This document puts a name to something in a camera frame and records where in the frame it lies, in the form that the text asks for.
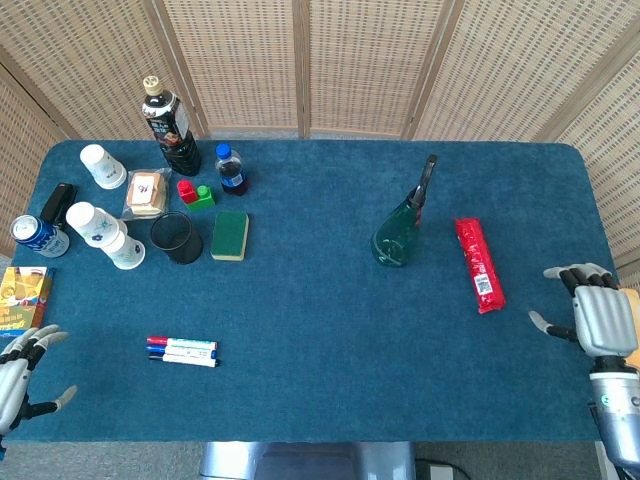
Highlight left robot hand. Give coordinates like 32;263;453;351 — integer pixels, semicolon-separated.
0;323;79;436

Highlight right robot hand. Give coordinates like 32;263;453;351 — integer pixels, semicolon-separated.
528;263;640;359

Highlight green spray bottle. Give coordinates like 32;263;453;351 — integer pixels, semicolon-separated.
370;153;439;269

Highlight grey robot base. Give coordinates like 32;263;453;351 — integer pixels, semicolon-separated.
198;441;417;480

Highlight large dark drink bottle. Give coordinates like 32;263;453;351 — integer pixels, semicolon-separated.
140;75;203;178

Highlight small cola bottle blue cap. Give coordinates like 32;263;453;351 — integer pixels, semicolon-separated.
214;143;250;197

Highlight yellow plush toy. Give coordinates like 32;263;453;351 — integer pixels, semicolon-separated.
617;287;640;369

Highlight yellow cardboard box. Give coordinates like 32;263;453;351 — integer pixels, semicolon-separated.
0;266;55;339

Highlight red snack packet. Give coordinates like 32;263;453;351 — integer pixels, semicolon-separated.
453;216;507;315

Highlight blue drink can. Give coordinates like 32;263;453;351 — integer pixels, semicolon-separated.
10;214;71;259

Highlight black whiteboard marker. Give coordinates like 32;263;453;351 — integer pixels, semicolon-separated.
147;353;220;369

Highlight blue whiteboard marker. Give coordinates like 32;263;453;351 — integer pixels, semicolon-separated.
146;343;218;359

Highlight red whiteboard marker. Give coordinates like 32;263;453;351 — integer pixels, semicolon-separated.
146;335;219;351

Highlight black stapler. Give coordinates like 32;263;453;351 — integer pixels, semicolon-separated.
38;182;79;231

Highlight black mesh pen holder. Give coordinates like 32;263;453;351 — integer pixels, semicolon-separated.
149;211;205;266

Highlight grey box on floor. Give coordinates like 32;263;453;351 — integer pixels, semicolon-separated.
414;459;469;480

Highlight packaged bread slices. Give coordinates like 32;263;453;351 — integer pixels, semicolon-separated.
119;168;172;222

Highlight white paper cup stack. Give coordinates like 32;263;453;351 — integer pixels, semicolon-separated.
79;143;128;191

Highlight green and yellow sponge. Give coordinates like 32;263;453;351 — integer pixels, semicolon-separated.
209;210;250;263

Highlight green building block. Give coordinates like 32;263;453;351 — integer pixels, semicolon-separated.
187;184;217;213

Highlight blue tablecloth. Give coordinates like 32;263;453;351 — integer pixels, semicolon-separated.
9;139;619;444

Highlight wicker folding screen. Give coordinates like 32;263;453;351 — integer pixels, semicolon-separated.
0;0;640;281

